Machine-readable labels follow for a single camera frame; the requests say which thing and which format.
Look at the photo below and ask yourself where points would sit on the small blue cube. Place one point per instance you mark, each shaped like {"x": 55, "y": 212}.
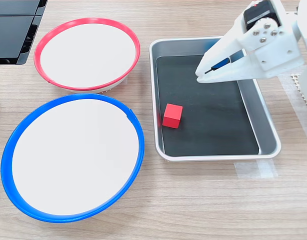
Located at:
{"x": 221, "y": 64}

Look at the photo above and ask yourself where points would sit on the black tray mat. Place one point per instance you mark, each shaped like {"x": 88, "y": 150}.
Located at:
{"x": 213, "y": 117}

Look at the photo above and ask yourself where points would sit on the steel tray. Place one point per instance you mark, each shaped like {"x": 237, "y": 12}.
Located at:
{"x": 266, "y": 130}

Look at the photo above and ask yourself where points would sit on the small red cube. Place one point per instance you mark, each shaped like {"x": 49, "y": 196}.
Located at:
{"x": 172, "y": 116}

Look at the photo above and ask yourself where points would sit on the clear tape strip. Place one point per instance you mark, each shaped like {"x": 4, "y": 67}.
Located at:
{"x": 256, "y": 169}

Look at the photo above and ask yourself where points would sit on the red-rimmed white round plate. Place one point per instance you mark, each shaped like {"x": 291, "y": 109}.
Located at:
{"x": 88, "y": 53}

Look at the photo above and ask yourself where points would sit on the blue-rimmed white round plate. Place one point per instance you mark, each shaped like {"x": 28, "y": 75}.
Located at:
{"x": 73, "y": 157}

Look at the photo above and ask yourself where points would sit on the black flat device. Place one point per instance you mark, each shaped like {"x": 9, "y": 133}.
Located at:
{"x": 11, "y": 32}

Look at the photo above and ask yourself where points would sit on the pale perforated base plate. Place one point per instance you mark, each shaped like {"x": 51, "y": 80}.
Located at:
{"x": 297, "y": 82}

